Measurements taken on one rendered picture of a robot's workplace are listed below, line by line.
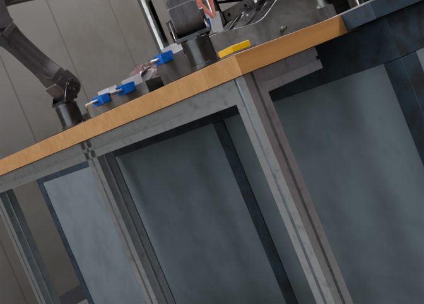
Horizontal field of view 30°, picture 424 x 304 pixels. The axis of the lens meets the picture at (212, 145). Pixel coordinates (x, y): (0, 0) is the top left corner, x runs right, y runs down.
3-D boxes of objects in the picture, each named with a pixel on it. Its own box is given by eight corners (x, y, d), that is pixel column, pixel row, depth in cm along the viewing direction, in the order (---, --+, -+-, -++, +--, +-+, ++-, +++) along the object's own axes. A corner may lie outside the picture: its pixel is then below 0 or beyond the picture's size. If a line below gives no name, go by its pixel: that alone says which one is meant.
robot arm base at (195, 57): (179, 46, 185) (157, 54, 180) (234, 19, 169) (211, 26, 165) (192, 78, 185) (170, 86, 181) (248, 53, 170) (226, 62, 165)
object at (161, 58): (151, 72, 217) (143, 54, 216) (142, 77, 221) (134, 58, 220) (187, 59, 224) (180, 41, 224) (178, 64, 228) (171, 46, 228)
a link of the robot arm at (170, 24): (166, 23, 178) (164, 20, 173) (202, 7, 178) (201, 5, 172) (176, 48, 179) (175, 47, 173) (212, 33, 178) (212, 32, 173)
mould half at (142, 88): (152, 98, 230) (137, 63, 229) (93, 123, 246) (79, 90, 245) (241, 64, 270) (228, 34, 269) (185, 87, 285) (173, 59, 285)
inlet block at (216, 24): (185, 38, 204) (180, 17, 204) (174, 41, 208) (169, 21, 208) (223, 30, 212) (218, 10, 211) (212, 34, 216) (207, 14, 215)
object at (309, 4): (295, 48, 299) (277, 4, 297) (252, 65, 321) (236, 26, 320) (377, 15, 327) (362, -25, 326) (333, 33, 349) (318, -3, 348)
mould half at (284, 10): (216, 70, 208) (197, 22, 208) (166, 92, 230) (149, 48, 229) (339, 21, 237) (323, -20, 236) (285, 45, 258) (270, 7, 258)
